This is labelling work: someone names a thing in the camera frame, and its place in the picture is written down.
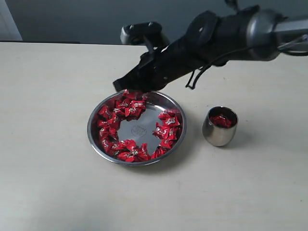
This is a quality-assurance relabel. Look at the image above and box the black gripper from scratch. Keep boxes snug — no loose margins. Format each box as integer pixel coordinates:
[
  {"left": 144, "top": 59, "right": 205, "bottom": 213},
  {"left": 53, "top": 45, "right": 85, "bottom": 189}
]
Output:
[{"left": 113, "top": 40, "right": 207, "bottom": 92}]

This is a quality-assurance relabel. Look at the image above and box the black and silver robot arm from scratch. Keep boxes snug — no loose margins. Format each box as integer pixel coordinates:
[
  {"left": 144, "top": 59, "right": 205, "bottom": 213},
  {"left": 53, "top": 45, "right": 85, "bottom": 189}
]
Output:
[{"left": 113, "top": 0, "right": 308, "bottom": 92}]

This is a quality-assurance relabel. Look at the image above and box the round steel plate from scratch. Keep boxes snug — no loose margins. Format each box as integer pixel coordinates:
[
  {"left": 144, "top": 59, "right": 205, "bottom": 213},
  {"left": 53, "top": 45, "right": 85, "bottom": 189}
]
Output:
[{"left": 87, "top": 90, "right": 187, "bottom": 167}]

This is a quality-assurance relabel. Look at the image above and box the steel cup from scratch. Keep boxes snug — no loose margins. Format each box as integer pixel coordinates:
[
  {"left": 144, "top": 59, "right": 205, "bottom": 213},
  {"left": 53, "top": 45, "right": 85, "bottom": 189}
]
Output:
[{"left": 202, "top": 106, "right": 238, "bottom": 147}]

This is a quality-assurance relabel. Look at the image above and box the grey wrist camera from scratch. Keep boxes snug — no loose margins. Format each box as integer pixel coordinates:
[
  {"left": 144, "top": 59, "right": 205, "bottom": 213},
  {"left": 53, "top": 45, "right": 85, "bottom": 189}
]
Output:
[{"left": 120, "top": 21, "right": 169, "bottom": 48}]

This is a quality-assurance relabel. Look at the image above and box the black cable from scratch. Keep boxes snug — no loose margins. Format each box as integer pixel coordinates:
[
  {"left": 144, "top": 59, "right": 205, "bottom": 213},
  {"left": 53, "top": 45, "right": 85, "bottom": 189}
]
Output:
[{"left": 185, "top": 36, "right": 308, "bottom": 90}]

